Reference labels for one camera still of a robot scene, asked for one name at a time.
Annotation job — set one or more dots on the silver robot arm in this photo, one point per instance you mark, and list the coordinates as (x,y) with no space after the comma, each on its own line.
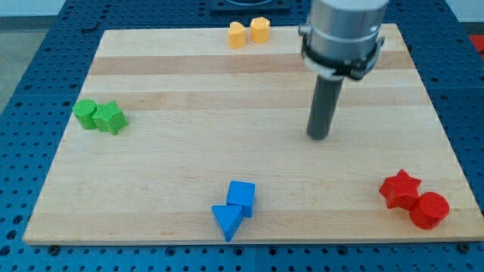
(340,37)

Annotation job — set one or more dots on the yellow hexagon block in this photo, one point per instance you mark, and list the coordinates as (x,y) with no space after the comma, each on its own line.
(259,30)

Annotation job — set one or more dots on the blue cube block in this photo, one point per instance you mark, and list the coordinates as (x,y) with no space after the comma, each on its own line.
(242,194)

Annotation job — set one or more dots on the wooden board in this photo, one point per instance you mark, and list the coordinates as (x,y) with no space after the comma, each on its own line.
(202,114)

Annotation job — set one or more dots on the blue triangle block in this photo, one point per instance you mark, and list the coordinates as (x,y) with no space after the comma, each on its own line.
(228,218)

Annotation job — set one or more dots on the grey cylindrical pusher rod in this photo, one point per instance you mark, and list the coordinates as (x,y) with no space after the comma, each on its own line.
(324,102)

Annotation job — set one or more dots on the yellow heart block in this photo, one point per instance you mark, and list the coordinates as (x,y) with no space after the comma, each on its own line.
(236,35)

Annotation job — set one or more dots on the green star block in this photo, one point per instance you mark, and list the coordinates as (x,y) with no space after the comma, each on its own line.
(109,117)

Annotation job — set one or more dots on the green cylinder block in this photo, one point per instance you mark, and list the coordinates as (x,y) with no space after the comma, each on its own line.
(84,110)

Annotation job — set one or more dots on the red star block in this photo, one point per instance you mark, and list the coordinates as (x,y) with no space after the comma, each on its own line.
(400,190)

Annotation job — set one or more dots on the red cylinder block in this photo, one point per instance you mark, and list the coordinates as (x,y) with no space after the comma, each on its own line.
(429,210)

